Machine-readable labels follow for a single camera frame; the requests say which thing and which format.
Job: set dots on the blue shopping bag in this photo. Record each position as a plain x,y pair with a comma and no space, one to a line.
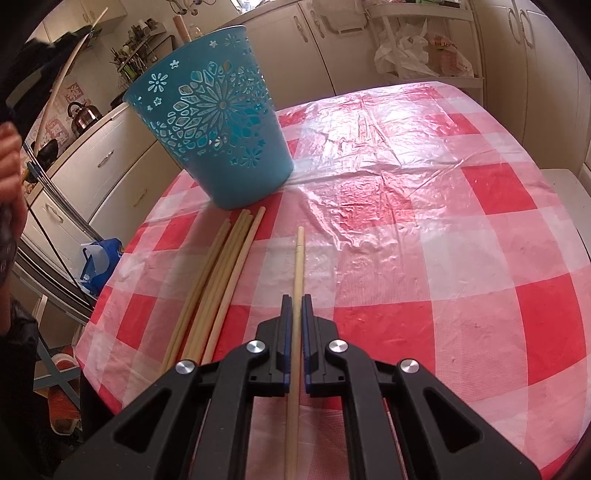
100,259

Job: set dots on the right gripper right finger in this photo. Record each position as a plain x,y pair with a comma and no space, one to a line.
401,421

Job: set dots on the teal perforated plastic basket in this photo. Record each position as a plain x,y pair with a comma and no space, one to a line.
208,105

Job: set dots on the mop handle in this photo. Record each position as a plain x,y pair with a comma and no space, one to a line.
57,197

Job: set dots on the copper kettle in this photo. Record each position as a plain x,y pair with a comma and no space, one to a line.
82,117

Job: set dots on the red white checkered tablecloth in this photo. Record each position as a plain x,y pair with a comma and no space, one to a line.
429,233

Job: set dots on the person's left hand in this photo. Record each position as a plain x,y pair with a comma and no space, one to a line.
13,208

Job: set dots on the single bamboo chopstick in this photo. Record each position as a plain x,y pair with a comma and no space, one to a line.
293,398

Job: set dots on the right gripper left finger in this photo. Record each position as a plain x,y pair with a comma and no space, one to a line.
193,422

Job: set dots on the white rolling storage cart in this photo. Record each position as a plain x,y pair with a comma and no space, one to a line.
420,41

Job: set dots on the black wok pan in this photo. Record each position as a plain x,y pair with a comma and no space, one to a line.
48,154

